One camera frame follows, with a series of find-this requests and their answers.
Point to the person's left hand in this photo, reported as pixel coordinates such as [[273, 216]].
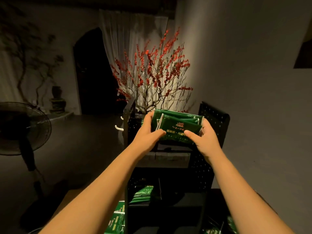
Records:
[[146, 136]]

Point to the person's right hand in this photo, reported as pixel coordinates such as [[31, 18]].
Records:
[[208, 142]]

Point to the black metal shelf rack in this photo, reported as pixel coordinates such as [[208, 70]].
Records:
[[217, 117]]

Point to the pile of green packets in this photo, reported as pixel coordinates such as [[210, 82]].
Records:
[[141, 193]]

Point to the person's left forearm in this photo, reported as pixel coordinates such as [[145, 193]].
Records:
[[92, 197]]

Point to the person's right forearm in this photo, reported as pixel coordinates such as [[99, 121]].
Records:
[[253, 202]]

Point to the white hook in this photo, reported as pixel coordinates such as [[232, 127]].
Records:
[[119, 128]]

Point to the red berry branches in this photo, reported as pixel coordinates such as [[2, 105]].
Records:
[[153, 70]]

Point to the dark vase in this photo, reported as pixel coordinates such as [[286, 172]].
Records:
[[57, 102]]

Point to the white curtain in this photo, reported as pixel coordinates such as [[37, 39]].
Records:
[[122, 36]]

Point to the black standing fan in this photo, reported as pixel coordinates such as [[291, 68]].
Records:
[[24, 126]]

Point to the bare branched tree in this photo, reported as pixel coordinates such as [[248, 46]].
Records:
[[29, 51]]

